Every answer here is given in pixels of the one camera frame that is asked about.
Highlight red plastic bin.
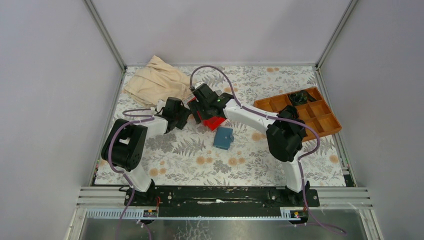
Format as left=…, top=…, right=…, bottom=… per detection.
left=187, top=97, right=226, bottom=131

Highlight blue card holder wallet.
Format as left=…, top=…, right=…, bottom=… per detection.
left=212, top=126, right=234, bottom=150

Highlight wooden compartment tray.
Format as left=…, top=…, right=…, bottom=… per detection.
left=253, top=87, right=342, bottom=137

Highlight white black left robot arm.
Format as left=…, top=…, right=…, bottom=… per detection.
left=100, top=97, right=191, bottom=206

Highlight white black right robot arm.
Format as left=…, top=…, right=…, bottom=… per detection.
left=188, top=83, right=307, bottom=206

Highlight beige crumpled cloth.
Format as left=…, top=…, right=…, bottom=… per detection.
left=123, top=55, right=191, bottom=107

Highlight floral patterned table mat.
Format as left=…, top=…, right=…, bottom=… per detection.
left=93, top=66, right=347, bottom=187

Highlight black folded strap bundle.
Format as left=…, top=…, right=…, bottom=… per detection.
left=279, top=105, right=301, bottom=122

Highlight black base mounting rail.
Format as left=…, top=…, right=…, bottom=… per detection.
left=124, top=185, right=320, bottom=218

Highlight black coiled cable bundle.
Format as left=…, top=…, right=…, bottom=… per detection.
left=288, top=90, right=317, bottom=107

